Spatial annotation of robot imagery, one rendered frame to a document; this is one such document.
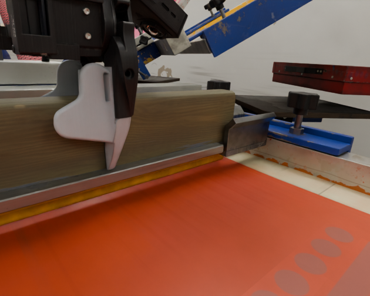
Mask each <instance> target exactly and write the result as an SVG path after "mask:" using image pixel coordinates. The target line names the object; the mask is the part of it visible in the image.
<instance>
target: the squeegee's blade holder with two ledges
mask: <svg viewBox="0 0 370 296"><path fill-rule="evenodd" d="M223 149H224V145H223V144H219V143H212V144H207V145H204V146H199V147H194V148H191V149H186V150H182V151H179V152H174V153H169V154H164V155H161V156H156V157H151V158H148V159H144V160H139V161H136V162H131V163H126V164H121V165H118V166H115V168H114V169H111V170H107V169H106V168H105V169H101V170H96V171H92V172H88V173H83V174H78V175H75V176H70V177H66V178H63V179H58V180H53V181H49V182H46V183H41V184H36V185H33V186H28V187H23V188H20V189H15V190H11V191H6V192H3V193H0V214H1V213H6V212H8V211H12V210H16V209H19V208H23V207H27V206H31V205H34V204H38V203H41V202H44V201H48V200H52V199H56V198H59V197H63V196H67V195H70V194H74V193H78V192H81V191H85V190H89V189H92V188H95V187H99V186H103V185H106V184H110V183H114V182H117V181H121V180H125V179H129V178H132V177H136V176H139V175H143V174H146V173H150V172H153V171H157V170H161V169H165V168H168V167H172V166H176V165H178V164H183V163H187V162H190V161H193V160H197V159H201V158H204V157H208V156H212V155H215V154H219V153H222V152H223Z"/></svg>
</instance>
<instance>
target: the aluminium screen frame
mask: <svg viewBox="0 0 370 296"><path fill-rule="evenodd" d="M245 152H246V153H249V154H252V155H255V156H258V157H261V158H263V159H266V160H269V161H272V162H275V163H278V164H281V165H283V166H287V167H290V168H292V169H295V170H298V171H301V172H304V173H306V174H310V175H312V176H315V177H318V178H321V179H324V180H327V181H330V182H332V183H335V184H339V185H341V186H344V187H347V188H349V189H353V190H356V191H358V192H361V193H364V194H367V195H370V158H369V157H365V156H361V155H358V154H353V153H350V152H345V153H343V154H340V155H339V156H335V155H333V154H329V153H325V152H321V151H318V150H314V149H310V148H307V147H304V146H300V145H297V144H293V143H289V142H285V141H282V140H278V139H275V138H272V137H267V142H266V145H265V146H261V147H258V148H255V149H251V150H247V151H245Z"/></svg>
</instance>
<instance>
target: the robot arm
mask: <svg viewBox="0 0 370 296"><path fill-rule="evenodd" d="M5 1H6V8H7V13H8V16H9V24H5V27H6V34H7V35H2V33H1V26H0V50H12V51H13V53H14V54H17V55H28V56H45V57H46V58H47V59H63V60H65V61H63V62H62V63H60V65H59V66H58V68H57V72H56V78H57V84H56V88H54V90H53V91H51V92H49V93H47V94H45V95H43V96H41V97H50V96H76V95H78V97H77V98H76V99H75V100H74V101H73V102H71V103H69V104H68V105H66V106H64V107H63V108H61V109H59V110H58V111H57V112H56V113H55V115H54V118H53V125H54V128H55V130H56V132H57V133H58V134H59V135H60V136H62V137H64V138H67V139H77V140H89V141H96V142H104V143H105V147H104V148H105V160H106V169H107V170H111V169H114V168H115V166H116V163H117V161H118V159H119V156H120V153H121V151H122V148H123V145H124V143H125V140H126V137H127V134H128V131H129V127H130V122H131V117H132V116H133V114H134V106H135V100H136V92H137V83H138V75H139V67H138V57H137V48H136V43H135V38H134V23H136V24H137V25H138V26H140V28H142V29H143V30H144V31H145V32H146V33H147V34H148V35H150V36H151V37H152V38H155V39H166V38H179V36H180V34H181V32H182V29H183V27H184V24H185V23H186V20H187V17H188V14H186V13H185V12H184V11H183V10H182V9H181V7H180V6H179V5H178V4H177V3H176V2H175V1H174V0H5ZM133 22H134V23H133ZM95 62H103V63H104V64H105V66H102V65H100V64H98V63H95Z"/></svg>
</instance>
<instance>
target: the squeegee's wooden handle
mask: <svg viewBox="0 0 370 296"><path fill-rule="evenodd" d="M77 97H78V95H76V96H50V97H22V98H8V99H0V193H3V192H6V191H11V190H15V189H20V188H23V187H28V186H33V185H36V184H41V183H46V182H49V181H53V180H58V179H63V178H66V177H70V176H75V175H78V174H83V173H88V172H92V171H96V170H101V169H105V168H106V160H105V148H104V147H105V143H104V142H96V141H89V140H77V139H67V138H64V137H62V136H60V135H59V134H58V133H57V132H56V130H55V128H54V125H53V118H54V115H55V113H56V112H57V111H58V110H59V109H61V108H63V107H64V106H66V105H68V104H69V103H71V102H73V101H74V100H75V99H76V98H77ZM235 100H236V96H235V93H234V92H233V91H232V90H224V89H213V90H186V91H171V92H144V93H136V100H135V106H134V114H133V116H132V117H131V122H130V127H129V131H128V134H127V137H126V140H125V143H124V145H123V148H122V151H121V153H120V156H119V159H118V161H117V163H116V166H118V165H121V164H126V163H131V162H136V161H139V160H144V159H148V158H151V157H156V156H161V155H164V154H169V153H174V152H179V151H182V150H186V149H191V148H194V147H199V146H204V145H207V144H212V143H219V144H223V139H224V128H225V125H226V124H227V123H228V122H230V121H231V120H232V119H233V116H234V106H235Z"/></svg>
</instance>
